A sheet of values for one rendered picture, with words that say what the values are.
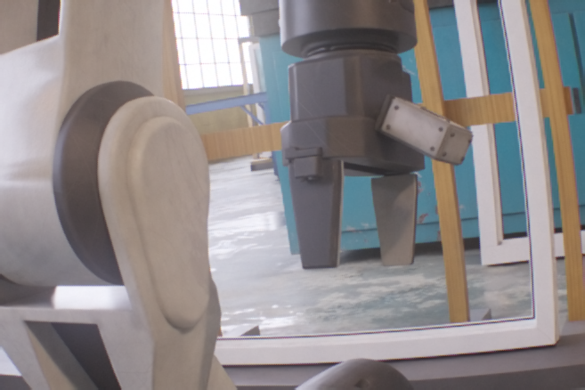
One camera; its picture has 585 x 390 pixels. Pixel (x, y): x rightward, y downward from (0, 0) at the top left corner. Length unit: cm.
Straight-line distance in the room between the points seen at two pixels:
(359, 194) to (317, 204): 328
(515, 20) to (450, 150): 152
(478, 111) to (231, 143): 67
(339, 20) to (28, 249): 27
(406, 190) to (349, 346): 154
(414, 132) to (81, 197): 21
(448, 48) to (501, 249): 84
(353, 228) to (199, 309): 321
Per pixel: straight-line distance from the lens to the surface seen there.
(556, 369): 190
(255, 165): 1190
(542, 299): 203
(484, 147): 338
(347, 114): 55
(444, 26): 369
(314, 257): 54
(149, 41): 71
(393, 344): 212
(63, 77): 63
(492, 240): 335
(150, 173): 61
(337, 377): 100
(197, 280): 64
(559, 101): 221
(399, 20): 58
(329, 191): 53
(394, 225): 63
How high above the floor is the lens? 64
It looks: 4 degrees down
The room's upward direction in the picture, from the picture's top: 8 degrees counter-clockwise
